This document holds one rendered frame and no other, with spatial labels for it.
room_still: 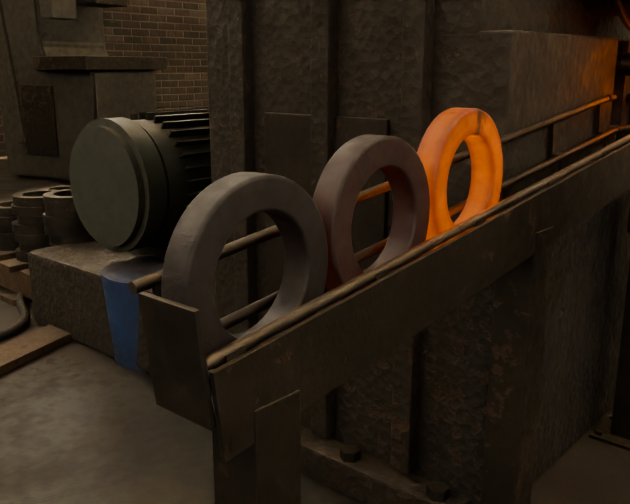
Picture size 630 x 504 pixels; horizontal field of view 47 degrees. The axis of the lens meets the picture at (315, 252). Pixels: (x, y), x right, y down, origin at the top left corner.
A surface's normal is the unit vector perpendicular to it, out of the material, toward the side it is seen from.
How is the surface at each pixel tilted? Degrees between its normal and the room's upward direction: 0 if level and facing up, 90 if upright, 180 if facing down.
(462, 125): 90
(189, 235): 56
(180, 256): 67
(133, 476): 0
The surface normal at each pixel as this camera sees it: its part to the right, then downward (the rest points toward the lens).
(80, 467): 0.00, -0.97
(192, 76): 0.75, 0.16
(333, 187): -0.55, -0.34
